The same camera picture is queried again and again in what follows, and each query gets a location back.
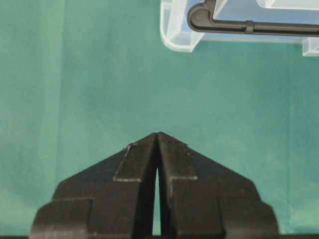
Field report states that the black case handle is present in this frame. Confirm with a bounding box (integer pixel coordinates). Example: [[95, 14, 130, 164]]
[[187, 0, 319, 37]]

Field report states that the clear plastic storage case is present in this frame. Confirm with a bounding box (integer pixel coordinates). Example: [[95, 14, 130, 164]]
[[160, 0, 319, 56]]

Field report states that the green table cloth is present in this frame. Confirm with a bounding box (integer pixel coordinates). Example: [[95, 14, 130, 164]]
[[0, 0, 319, 236]]

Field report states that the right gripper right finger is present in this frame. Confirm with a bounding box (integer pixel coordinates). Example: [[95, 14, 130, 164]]
[[158, 132, 279, 239]]

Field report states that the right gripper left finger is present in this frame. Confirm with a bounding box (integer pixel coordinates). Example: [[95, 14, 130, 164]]
[[30, 133, 157, 239]]

